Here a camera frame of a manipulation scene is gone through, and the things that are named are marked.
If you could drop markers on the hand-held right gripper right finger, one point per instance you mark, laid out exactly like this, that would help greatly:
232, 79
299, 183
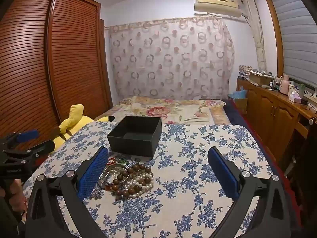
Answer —
223, 171

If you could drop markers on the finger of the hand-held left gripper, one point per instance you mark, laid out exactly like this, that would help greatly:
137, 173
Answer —
44, 145
27, 135

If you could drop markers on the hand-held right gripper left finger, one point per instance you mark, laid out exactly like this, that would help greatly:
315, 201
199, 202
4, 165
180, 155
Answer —
92, 173

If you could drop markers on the silver metal bangle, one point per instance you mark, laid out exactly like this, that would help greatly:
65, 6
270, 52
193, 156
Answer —
106, 176

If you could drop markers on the black box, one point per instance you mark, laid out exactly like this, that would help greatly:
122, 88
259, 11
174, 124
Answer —
133, 146

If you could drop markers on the green stone pendant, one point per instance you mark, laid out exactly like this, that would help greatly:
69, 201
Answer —
122, 162

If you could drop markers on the yellow plush toy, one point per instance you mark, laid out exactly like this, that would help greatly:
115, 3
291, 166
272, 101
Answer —
71, 124

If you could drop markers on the blue floral tablecloth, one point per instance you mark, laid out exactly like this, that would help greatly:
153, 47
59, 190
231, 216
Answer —
188, 158

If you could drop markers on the dark blue blanket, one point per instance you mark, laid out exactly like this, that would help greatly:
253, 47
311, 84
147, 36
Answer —
237, 114

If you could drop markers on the brown slatted wooden wardrobe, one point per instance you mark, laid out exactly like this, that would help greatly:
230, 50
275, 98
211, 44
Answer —
29, 67

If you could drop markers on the blue bag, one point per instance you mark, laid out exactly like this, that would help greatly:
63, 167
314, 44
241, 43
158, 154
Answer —
239, 101

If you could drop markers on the wooden sideboard cabinet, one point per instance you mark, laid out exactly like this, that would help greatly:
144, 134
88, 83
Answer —
270, 114

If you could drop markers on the floral bedsheet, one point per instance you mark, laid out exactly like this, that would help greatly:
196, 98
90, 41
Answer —
173, 110

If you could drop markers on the cluttered cardboard box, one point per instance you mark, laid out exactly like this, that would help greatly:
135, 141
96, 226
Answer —
260, 78

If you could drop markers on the tissue box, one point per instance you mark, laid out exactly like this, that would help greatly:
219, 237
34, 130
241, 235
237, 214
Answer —
294, 98

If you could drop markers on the pink thermos jug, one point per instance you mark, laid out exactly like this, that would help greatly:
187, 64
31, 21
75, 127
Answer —
284, 85

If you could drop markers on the green bottle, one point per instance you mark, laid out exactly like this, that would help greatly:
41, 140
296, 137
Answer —
301, 90

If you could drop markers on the tied beige curtain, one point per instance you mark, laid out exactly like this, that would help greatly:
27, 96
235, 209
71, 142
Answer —
257, 42

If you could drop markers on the grey window blind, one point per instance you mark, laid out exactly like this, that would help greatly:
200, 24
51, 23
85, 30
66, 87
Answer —
297, 42

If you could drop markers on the beige wall air conditioner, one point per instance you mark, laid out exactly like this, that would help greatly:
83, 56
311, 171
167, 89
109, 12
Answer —
215, 2

